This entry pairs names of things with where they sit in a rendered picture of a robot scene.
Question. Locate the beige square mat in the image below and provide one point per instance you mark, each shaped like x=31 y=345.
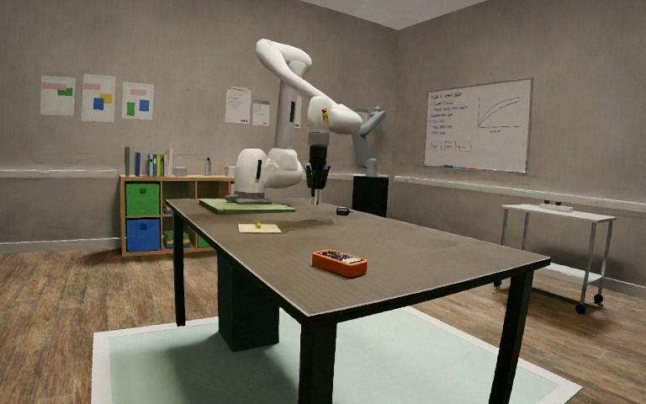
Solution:
x=264 y=229

